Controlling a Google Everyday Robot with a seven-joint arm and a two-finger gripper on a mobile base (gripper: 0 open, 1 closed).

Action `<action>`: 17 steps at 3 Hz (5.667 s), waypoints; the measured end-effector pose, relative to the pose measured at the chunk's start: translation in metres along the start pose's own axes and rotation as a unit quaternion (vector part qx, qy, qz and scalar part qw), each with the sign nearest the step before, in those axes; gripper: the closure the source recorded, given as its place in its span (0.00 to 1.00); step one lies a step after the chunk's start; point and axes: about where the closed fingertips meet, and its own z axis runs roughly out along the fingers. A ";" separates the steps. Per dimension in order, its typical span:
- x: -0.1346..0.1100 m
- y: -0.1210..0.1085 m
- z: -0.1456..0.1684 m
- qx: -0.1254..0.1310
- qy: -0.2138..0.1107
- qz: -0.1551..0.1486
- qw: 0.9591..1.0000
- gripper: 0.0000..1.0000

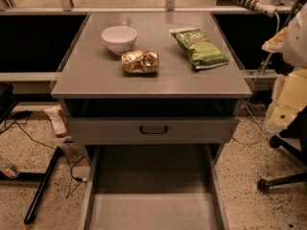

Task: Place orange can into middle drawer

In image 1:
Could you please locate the brown snack package on floor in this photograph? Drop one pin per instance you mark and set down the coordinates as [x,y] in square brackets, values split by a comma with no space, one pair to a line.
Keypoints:
[54,115]

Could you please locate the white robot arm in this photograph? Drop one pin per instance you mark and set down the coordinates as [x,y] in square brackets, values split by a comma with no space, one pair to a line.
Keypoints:
[295,41]

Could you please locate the white ceramic bowl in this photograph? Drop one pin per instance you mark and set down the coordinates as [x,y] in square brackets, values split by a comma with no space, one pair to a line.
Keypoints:
[119,39]

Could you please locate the black office chair base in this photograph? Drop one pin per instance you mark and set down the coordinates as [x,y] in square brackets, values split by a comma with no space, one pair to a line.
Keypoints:
[290,149]

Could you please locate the plastic bottle on floor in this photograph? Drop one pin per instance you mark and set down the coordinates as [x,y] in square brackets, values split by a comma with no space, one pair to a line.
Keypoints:
[8,168]

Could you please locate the black stand leg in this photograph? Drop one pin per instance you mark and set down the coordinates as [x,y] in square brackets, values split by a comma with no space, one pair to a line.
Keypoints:
[43,183]

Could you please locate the upper drawer with black handle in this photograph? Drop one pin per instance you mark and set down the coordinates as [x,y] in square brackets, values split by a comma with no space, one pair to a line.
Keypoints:
[152,131]

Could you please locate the grey drawer cabinet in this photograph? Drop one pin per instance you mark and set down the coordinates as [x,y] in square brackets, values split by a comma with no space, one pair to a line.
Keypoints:
[93,84]

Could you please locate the green chip bag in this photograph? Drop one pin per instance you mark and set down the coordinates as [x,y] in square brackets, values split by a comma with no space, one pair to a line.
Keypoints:
[201,52]

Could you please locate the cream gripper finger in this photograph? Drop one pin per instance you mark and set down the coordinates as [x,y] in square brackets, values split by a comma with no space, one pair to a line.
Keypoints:
[275,44]
[289,97]

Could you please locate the white power strip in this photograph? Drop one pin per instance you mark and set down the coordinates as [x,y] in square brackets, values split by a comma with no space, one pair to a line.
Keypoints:
[263,6]

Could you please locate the crushed orange can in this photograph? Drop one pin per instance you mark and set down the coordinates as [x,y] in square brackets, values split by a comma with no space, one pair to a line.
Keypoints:
[140,62]

